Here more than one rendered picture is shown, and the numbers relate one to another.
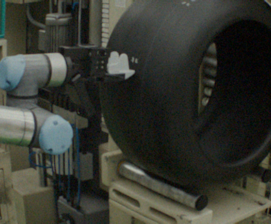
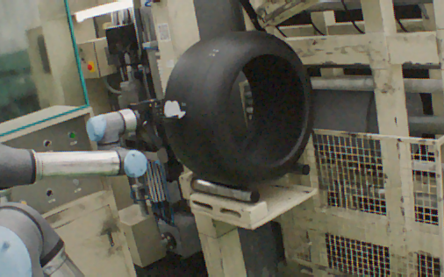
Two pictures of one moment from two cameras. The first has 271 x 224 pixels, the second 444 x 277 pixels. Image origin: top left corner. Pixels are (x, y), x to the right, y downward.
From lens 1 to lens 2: 0.37 m
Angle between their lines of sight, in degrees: 2
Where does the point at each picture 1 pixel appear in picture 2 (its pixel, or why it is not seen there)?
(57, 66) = (129, 118)
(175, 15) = (205, 65)
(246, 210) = (296, 199)
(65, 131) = (140, 159)
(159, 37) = (196, 84)
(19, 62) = (101, 119)
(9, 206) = (118, 233)
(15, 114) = (104, 154)
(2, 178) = (110, 212)
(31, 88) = (113, 136)
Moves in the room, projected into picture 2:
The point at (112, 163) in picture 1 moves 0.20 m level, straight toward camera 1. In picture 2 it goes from (187, 181) to (189, 199)
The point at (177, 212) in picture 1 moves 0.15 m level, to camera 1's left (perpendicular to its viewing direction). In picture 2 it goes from (239, 207) to (198, 214)
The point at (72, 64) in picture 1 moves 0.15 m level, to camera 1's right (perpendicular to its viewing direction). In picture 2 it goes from (139, 115) to (185, 105)
